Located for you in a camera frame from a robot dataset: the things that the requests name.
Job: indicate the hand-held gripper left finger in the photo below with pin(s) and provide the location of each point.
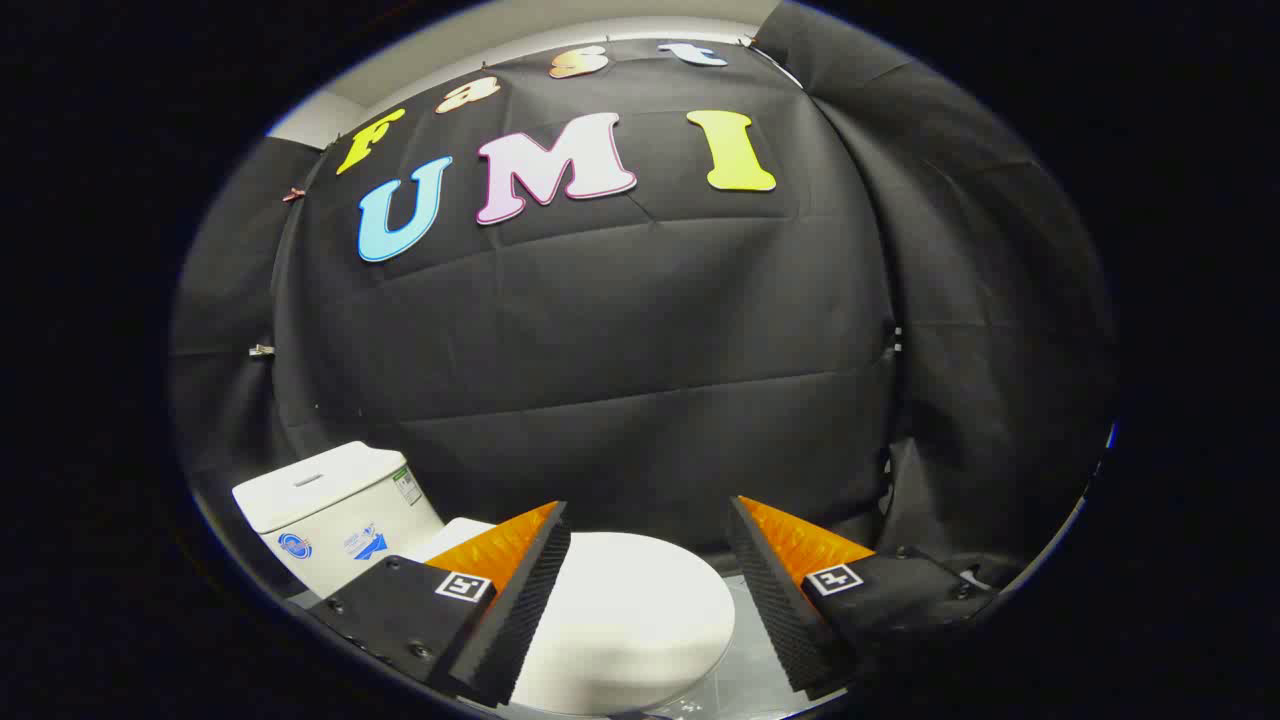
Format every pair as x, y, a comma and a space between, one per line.
520, 610

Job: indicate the black backdrop cloth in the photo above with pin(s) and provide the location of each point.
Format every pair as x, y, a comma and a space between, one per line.
620, 350

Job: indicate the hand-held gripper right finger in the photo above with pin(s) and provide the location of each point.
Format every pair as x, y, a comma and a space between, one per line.
775, 600

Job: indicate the white toilet lid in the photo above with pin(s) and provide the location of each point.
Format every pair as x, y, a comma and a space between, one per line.
630, 620

